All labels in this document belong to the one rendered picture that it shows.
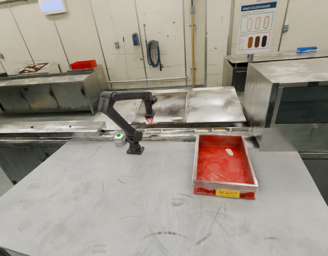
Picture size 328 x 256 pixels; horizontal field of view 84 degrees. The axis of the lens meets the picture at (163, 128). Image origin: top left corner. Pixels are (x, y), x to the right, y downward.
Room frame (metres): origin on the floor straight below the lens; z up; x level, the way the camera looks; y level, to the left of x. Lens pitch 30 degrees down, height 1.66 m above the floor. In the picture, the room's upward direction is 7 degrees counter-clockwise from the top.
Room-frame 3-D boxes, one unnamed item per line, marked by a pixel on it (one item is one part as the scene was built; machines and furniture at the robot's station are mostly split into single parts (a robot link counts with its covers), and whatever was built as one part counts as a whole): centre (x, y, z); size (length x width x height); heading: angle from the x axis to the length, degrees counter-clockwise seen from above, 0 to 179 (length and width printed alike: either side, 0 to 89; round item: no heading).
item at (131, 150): (1.15, 0.24, 0.86); 0.12 x 0.09 x 0.08; 71
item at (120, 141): (1.27, 0.37, 0.84); 0.08 x 0.08 x 0.11; 79
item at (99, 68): (4.79, 1.77, 0.44); 0.70 x 0.55 x 0.87; 79
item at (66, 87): (4.58, 2.83, 0.51); 3.00 x 1.26 x 1.03; 79
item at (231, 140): (0.87, -0.33, 0.87); 0.49 x 0.34 x 0.10; 165
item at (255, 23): (1.98, -1.00, 1.50); 0.33 x 0.01 x 0.45; 74
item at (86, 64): (4.79, 1.77, 0.93); 0.51 x 0.36 x 0.13; 83
